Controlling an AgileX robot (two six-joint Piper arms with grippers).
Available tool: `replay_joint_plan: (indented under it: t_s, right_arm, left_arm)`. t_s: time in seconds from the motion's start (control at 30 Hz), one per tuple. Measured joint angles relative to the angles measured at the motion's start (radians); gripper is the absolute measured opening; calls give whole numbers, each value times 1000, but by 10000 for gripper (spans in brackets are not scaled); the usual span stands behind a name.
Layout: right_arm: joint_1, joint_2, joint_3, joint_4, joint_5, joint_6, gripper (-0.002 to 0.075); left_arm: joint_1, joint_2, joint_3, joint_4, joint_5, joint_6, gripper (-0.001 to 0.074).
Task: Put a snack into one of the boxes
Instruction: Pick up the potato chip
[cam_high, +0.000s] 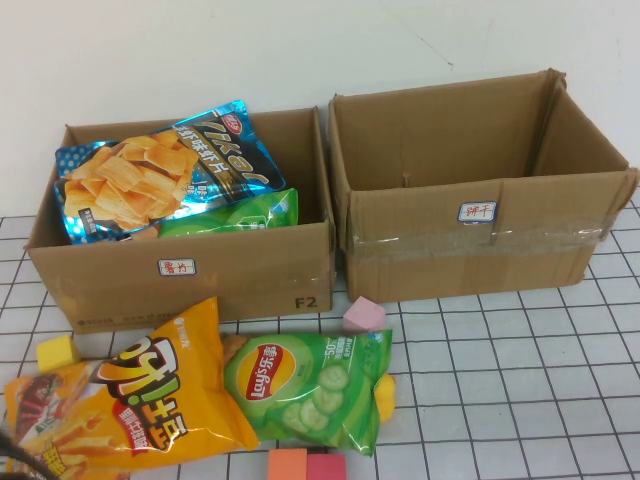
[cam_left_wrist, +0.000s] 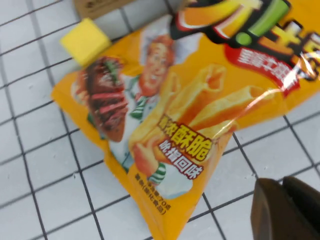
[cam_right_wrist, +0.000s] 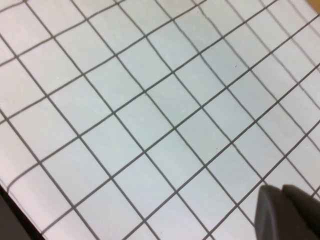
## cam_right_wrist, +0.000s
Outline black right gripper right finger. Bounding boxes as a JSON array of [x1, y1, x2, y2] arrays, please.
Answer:
[[282, 184, 320, 240]]

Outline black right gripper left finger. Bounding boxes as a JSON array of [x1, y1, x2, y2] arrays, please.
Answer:
[[253, 184, 313, 240]]

